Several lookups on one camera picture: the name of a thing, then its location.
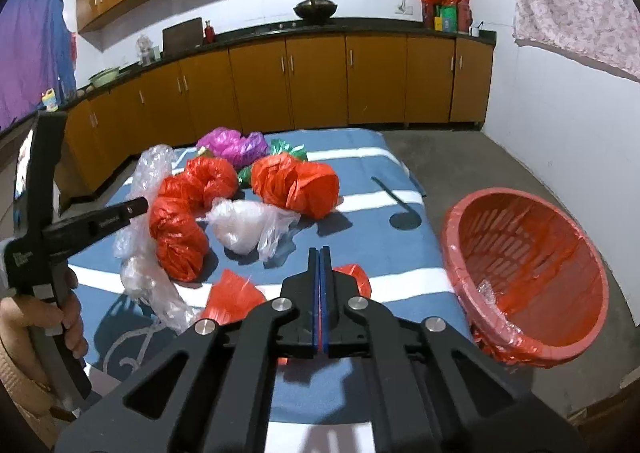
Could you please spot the red bottle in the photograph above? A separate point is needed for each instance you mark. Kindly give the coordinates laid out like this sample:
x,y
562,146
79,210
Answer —
x,y
209,33

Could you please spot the wall socket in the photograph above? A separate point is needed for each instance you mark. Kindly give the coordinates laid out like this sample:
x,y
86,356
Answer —
x,y
405,8

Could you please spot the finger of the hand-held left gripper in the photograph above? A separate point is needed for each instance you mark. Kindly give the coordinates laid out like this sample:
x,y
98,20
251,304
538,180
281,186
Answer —
x,y
100,222

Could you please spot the dark cutting board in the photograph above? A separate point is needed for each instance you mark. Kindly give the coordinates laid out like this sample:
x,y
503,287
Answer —
x,y
182,37

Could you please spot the green packet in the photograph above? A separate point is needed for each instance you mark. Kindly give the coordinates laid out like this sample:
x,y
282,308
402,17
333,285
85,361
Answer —
x,y
446,17

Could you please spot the green plastic bag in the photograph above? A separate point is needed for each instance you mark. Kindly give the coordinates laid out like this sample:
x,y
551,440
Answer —
x,y
289,149
245,176

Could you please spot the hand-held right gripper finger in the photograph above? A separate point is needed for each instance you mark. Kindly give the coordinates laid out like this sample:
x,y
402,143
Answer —
x,y
324,303
317,303

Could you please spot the white plastic bag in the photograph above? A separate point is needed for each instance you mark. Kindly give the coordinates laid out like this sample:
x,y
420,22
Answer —
x,y
240,225

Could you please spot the black wok with lid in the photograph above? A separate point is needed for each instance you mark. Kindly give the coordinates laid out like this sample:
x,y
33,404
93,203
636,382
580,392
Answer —
x,y
315,10

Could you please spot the blue striped blanket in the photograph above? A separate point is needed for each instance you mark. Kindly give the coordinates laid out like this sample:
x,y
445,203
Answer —
x,y
370,253

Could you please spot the orange base cabinets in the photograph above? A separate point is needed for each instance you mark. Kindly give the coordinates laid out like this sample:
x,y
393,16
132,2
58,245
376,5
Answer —
x,y
320,83

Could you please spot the purple blue hanging cloth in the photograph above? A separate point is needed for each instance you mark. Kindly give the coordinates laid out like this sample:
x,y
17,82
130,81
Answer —
x,y
30,48

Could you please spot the black countertop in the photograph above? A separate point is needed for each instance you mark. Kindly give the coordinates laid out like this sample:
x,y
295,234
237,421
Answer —
x,y
360,25

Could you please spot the clear jar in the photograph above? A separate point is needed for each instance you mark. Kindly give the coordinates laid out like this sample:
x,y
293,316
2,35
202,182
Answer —
x,y
147,52

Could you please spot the small clear plastic bag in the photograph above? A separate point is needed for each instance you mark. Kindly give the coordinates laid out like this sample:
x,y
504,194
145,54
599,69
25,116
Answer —
x,y
486,292

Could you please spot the large red plastic bag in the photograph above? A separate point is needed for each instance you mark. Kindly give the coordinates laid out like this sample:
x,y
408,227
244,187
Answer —
x,y
295,185

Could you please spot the person's left hand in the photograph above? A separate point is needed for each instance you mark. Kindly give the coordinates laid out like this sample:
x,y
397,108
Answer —
x,y
74,328

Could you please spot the green basin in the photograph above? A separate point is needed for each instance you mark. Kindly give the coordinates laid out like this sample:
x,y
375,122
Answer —
x,y
104,77

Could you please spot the white cup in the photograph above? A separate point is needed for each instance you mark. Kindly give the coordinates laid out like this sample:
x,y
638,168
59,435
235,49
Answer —
x,y
475,31

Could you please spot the small red plastic bag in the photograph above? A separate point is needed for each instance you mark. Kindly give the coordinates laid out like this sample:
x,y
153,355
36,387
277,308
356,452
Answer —
x,y
235,298

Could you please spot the person's left forearm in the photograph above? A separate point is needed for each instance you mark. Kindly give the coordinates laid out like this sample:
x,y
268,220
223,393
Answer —
x,y
20,383

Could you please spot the purple plastic bag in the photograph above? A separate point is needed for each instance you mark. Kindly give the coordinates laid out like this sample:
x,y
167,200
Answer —
x,y
232,145

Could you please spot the yellow bottle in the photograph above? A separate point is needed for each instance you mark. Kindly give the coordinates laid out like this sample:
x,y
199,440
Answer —
x,y
50,100

